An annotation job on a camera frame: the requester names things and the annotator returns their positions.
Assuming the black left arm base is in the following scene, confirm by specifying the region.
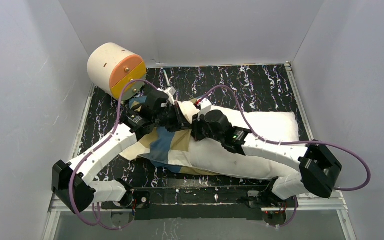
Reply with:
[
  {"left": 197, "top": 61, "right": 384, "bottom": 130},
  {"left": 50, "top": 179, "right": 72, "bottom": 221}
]
[{"left": 101, "top": 190, "right": 151, "bottom": 227}]

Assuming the white pillow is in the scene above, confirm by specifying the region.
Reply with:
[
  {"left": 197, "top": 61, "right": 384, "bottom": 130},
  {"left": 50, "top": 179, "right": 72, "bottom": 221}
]
[{"left": 168, "top": 100, "right": 307, "bottom": 180}]

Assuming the aluminium table frame rail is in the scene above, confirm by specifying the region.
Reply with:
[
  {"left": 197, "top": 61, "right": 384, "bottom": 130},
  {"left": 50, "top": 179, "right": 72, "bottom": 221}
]
[{"left": 49, "top": 62, "right": 356, "bottom": 240}]

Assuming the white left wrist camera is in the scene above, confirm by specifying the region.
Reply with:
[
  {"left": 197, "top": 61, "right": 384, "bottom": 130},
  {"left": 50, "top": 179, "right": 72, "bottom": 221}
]
[{"left": 163, "top": 86, "right": 177, "bottom": 105}]

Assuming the round cream drawer cabinet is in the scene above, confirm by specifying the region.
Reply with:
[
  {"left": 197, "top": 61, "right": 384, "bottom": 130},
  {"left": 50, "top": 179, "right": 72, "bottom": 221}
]
[{"left": 87, "top": 42, "right": 147, "bottom": 101}]

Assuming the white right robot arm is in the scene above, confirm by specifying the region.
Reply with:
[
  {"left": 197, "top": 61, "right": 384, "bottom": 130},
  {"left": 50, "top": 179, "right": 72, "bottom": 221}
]
[{"left": 192, "top": 110, "right": 343, "bottom": 200}]

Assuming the blue beige white pillowcase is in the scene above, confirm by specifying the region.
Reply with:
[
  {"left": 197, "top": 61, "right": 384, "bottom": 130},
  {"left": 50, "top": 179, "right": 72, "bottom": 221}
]
[{"left": 119, "top": 96, "right": 219, "bottom": 176}]

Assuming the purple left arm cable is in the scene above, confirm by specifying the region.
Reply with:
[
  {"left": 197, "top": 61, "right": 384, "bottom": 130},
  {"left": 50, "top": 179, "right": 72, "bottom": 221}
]
[{"left": 68, "top": 79, "right": 161, "bottom": 231}]

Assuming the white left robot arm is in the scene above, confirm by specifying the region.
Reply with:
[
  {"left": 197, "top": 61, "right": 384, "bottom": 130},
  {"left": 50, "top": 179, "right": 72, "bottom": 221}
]
[{"left": 52, "top": 90, "right": 199, "bottom": 214}]

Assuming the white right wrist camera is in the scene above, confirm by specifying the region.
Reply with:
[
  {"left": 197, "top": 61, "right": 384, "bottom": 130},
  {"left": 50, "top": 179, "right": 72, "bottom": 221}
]
[{"left": 195, "top": 98, "right": 213, "bottom": 117}]

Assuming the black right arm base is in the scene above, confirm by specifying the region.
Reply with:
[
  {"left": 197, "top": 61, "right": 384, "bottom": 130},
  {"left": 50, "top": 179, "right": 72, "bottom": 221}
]
[{"left": 236, "top": 189, "right": 299, "bottom": 229}]

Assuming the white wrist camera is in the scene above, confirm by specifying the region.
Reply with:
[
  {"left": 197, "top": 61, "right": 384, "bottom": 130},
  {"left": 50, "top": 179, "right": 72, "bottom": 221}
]
[
  {"left": 163, "top": 86, "right": 177, "bottom": 105},
  {"left": 195, "top": 98, "right": 213, "bottom": 117}
]

